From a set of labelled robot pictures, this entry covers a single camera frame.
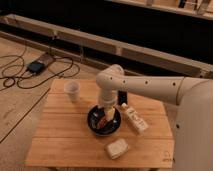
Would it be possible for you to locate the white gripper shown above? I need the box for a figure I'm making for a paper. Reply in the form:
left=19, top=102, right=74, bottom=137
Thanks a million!
left=98, top=89, right=117, bottom=121

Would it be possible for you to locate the black eraser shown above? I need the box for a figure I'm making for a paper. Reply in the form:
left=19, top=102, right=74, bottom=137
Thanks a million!
left=118, top=91, right=127, bottom=105

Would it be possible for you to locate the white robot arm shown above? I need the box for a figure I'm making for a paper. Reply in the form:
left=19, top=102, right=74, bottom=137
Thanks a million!
left=96, top=65, right=213, bottom=171

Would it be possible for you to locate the brown snack bar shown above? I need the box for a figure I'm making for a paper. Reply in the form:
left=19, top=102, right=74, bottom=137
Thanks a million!
left=96, top=117, right=107, bottom=129

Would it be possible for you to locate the black bowl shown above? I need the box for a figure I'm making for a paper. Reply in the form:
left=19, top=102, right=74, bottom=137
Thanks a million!
left=87, top=106, right=121, bottom=136

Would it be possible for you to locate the white bottle lying down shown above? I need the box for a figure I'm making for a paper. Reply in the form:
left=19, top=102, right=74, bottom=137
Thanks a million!
left=121, top=103, right=148, bottom=135

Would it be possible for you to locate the translucent plastic cup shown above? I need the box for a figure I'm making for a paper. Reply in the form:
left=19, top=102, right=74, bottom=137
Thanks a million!
left=64, top=80, right=80, bottom=102

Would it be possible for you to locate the wooden table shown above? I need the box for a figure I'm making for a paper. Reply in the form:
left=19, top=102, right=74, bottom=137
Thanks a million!
left=25, top=79, right=174, bottom=168

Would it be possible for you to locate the blue power adapter box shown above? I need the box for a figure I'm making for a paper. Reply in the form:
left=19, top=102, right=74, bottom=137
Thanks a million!
left=27, top=61, right=45, bottom=74

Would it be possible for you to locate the wooden shelf frame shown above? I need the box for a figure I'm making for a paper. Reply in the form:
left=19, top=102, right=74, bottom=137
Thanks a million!
left=0, top=0, right=213, bottom=79

